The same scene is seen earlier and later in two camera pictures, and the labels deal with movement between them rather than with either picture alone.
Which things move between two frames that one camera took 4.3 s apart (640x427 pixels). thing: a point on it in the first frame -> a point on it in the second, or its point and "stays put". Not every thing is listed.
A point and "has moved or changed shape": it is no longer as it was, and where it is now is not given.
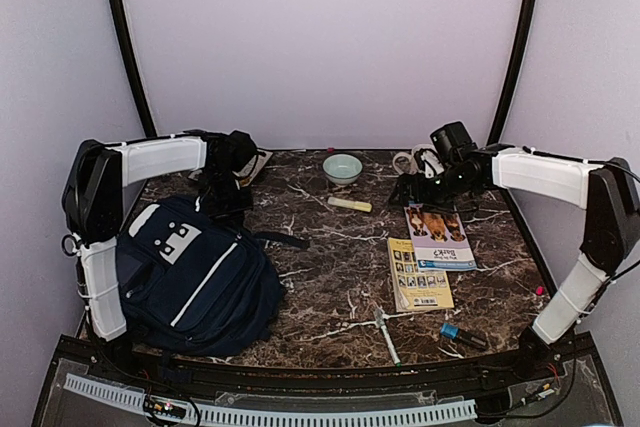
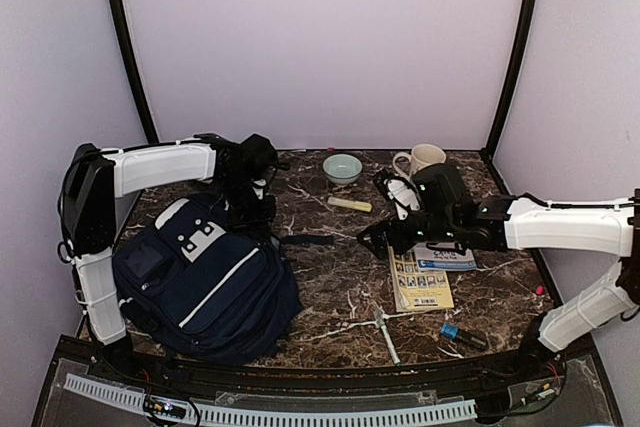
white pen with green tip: [379, 315] stays put
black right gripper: [404, 186] -> [377, 230]
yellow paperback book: [416, 289] stays put
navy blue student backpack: [189, 282] has moved or changed shape
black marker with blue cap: [452, 331] stays put
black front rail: [87, 356] stays put
